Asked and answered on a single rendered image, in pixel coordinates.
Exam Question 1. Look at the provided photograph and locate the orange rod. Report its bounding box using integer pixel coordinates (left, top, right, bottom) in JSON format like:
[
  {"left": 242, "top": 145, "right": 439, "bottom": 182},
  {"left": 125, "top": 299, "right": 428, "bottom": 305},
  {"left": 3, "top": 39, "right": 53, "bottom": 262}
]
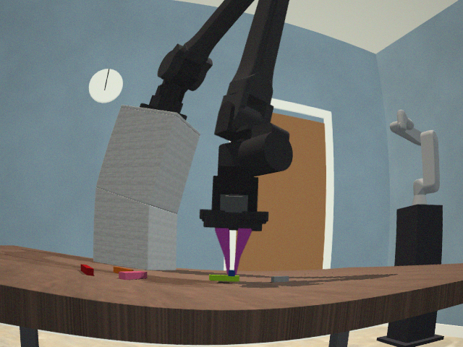
[{"left": 114, "top": 267, "right": 133, "bottom": 273}]

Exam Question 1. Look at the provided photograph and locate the pink rectangular block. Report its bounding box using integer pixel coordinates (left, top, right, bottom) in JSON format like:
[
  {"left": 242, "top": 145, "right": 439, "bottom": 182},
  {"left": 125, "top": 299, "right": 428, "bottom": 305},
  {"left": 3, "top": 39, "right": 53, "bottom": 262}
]
[{"left": 119, "top": 271, "right": 147, "bottom": 280}]

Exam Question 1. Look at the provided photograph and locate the red block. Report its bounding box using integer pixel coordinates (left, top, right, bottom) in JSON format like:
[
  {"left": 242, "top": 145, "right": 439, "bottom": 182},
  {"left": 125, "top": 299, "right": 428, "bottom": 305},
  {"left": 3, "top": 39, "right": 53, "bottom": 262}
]
[{"left": 81, "top": 264, "right": 94, "bottom": 276}]

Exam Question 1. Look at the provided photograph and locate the lime green rod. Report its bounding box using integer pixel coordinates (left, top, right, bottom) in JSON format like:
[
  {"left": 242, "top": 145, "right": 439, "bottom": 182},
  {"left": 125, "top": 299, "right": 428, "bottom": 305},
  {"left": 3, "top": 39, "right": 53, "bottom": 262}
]
[{"left": 209, "top": 275, "right": 239, "bottom": 281}]

